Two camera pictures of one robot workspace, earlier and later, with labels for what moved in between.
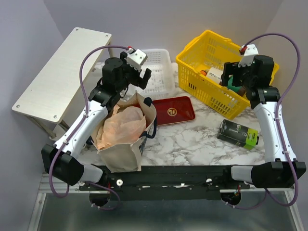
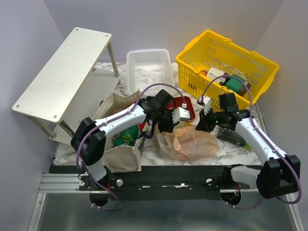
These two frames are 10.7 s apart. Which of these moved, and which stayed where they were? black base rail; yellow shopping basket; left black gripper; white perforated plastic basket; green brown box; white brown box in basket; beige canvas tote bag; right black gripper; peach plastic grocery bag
Moved: peach plastic grocery bag; right black gripper; left black gripper
Stayed: white brown box in basket; black base rail; green brown box; yellow shopping basket; beige canvas tote bag; white perforated plastic basket
